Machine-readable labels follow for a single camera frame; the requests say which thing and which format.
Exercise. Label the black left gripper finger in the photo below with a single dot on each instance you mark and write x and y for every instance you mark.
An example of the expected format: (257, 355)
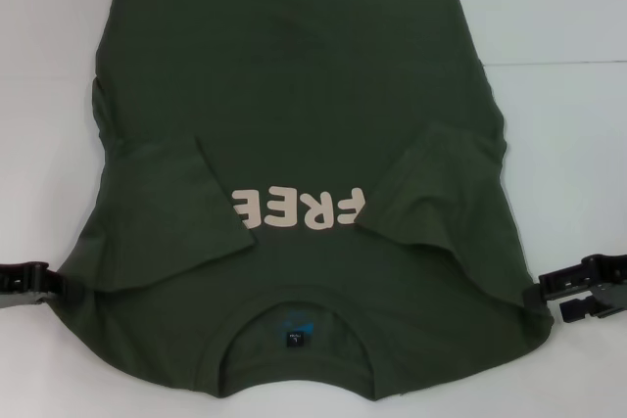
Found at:
(34, 281)
(22, 301)

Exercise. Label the dark green FREE t-shirt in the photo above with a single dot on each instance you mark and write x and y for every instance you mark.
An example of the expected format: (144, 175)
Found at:
(303, 95)

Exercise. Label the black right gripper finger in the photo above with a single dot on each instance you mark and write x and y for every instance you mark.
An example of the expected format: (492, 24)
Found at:
(593, 310)
(583, 278)

